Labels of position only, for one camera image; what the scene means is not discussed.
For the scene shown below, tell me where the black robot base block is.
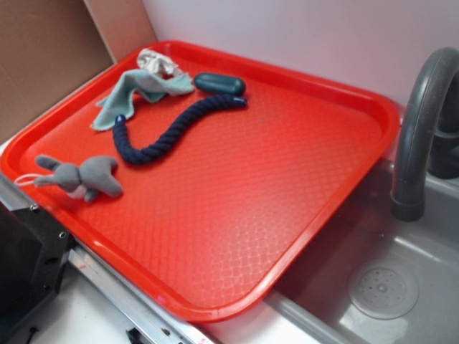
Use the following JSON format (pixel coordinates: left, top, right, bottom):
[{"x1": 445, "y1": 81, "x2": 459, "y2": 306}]
[{"x1": 1, "y1": 205, "x2": 72, "y2": 337}]

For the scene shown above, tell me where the crumpled white paper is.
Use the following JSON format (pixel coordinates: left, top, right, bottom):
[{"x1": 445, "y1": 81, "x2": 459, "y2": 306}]
[{"x1": 137, "y1": 49, "x2": 184, "y2": 77}]

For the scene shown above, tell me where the red plastic tray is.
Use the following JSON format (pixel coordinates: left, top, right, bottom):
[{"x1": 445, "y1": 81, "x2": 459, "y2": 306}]
[{"x1": 0, "y1": 40, "x2": 401, "y2": 324}]

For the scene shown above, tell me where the dark teal oval capsule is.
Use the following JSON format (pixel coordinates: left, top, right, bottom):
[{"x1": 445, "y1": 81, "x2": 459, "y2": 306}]
[{"x1": 194, "y1": 72, "x2": 247, "y2": 96}]

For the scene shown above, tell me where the light teal cloth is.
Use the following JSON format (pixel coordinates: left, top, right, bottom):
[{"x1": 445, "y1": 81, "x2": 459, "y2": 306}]
[{"x1": 90, "y1": 69, "x2": 194, "y2": 131}]

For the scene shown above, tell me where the grey plush bunny toy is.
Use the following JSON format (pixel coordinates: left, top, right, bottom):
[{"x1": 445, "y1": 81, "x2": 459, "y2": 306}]
[{"x1": 14, "y1": 155, "x2": 123, "y2": 203}]

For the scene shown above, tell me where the grey plastic sink basin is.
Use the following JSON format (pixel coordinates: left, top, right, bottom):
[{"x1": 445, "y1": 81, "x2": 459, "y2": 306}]
[{"x1": 263, "y1": 103, "x2": 459, "y2": 344}]

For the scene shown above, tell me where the round sink drain cover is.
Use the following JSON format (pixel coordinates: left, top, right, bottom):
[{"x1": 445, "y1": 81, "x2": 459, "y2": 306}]
[{"x1": 347, "y1": 260, "x2": 419, "y2": 320}]

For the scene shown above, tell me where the grey curved faucet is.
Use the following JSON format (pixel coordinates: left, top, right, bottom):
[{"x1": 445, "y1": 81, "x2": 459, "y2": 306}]
[{"x1": 391, "y1": 47, "x2": 458, "y2": 221}]

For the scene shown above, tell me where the brown cardboard panel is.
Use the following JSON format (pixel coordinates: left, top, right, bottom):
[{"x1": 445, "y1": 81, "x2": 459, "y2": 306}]
[{"x1": 1, "y1": 1, "x2": 156, "y2": 143}]

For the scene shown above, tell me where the navy blue twisted rope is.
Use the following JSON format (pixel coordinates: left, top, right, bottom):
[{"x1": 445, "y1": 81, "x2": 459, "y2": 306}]
[{"x1": 112, "y1": 94, "x2": 248, "y2": 167}]

